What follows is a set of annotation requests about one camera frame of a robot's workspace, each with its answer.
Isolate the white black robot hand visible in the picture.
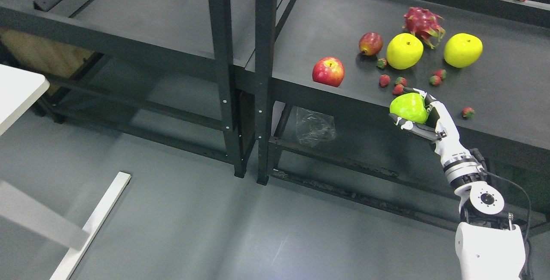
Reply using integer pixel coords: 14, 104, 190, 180
389, 88, 470, 162

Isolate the green apple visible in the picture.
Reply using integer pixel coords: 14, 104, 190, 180
389, 93, 429, 124

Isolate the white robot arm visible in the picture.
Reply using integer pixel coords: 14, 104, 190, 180
442, 149, 527, 280

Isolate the strawberry beside red apple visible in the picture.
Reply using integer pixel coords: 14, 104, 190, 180
379, 74, 391, 88

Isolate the yellow apple right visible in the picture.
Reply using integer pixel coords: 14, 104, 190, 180
443, 33, 483, 68

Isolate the yellow apple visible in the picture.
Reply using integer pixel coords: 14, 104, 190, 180
386, 33, 424, 70
443, 33, 483, 68

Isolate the yellow apple left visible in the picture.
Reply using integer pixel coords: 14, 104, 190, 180
386, 33, 424, 70

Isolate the small dark red apple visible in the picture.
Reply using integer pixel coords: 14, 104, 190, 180
359, 32, 383, 56

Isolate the black right shelf unit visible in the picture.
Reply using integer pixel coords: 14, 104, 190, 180
246, 0, 549, 235

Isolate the black shelf unit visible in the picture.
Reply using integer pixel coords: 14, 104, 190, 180
246, 0, 549, 235
1, 0, 254, 177

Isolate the black left shelf unit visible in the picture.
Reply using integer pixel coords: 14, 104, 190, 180
1, 0, 254, 177

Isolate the strawberry far right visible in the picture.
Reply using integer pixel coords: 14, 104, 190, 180
461, 107, 476, 120

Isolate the strawberry near robot hand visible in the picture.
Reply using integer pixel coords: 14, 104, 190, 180
392, 84, 405, 96

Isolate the pink dragon fruit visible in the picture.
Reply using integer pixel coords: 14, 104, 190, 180
403, 7, 446, 49

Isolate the clear plastic bag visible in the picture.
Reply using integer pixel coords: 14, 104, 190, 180
295, 107, 336, 147

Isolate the white standing desk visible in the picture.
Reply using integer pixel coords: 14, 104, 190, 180
0, 64, 132, 280

